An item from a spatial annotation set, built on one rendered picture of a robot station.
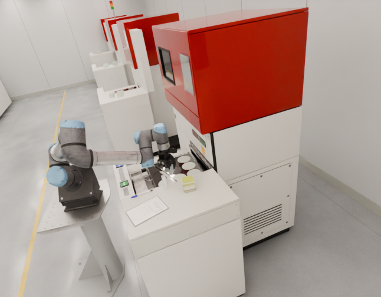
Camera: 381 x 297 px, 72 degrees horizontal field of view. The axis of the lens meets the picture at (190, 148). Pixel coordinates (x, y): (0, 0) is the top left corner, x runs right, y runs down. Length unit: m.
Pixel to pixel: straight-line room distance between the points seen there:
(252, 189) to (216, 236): 0.57
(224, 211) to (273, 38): 1.02
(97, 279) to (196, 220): 1.37
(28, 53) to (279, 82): 8.59
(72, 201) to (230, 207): 1.06
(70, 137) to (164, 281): 0.97
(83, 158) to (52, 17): 8.29
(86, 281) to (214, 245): 1.35
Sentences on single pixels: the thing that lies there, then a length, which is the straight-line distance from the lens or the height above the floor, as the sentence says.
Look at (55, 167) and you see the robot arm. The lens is 1.76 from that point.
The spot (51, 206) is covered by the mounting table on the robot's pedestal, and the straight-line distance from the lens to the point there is 2.16.
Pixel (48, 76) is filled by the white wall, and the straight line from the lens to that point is 9.70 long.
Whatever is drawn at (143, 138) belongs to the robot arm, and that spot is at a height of 1.30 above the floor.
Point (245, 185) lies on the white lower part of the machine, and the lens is 1.97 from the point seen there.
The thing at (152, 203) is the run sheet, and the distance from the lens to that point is 1.56.
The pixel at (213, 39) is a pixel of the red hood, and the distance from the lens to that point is 1.49.
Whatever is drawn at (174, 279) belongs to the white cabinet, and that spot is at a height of 0.54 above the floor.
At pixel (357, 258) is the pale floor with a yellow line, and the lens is 2.61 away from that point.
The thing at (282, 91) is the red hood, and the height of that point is 1.36.
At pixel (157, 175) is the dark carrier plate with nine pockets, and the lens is 1.89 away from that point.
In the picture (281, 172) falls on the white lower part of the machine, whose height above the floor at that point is 0.72.
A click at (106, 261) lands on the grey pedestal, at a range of 2.37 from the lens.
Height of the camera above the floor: 1.95
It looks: 29 degrees down
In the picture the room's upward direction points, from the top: 9 degrees counter-clockwise
